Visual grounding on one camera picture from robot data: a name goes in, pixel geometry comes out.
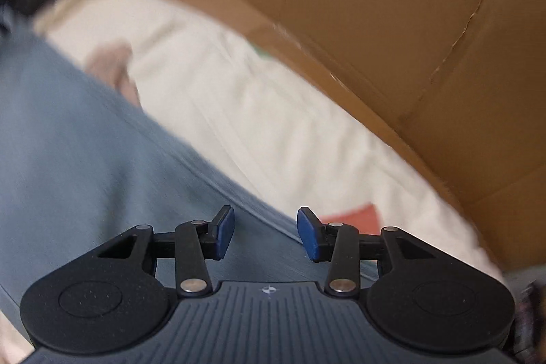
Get blue denim drawstring pants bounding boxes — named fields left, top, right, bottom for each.
left=0, top=20, right=380, bottom=348

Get flattened cardboard sheet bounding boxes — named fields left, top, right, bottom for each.
left=98, top=0, right=546, bottom=275

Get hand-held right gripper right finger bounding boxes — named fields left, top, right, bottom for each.
left=297, top=206, right=444, bottom=297

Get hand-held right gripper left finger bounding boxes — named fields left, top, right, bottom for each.
left=97, top=205, right=236, bottom=297

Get cream bear print bed sheet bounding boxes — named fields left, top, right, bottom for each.
left=0, top=0, right=510, bottom=364

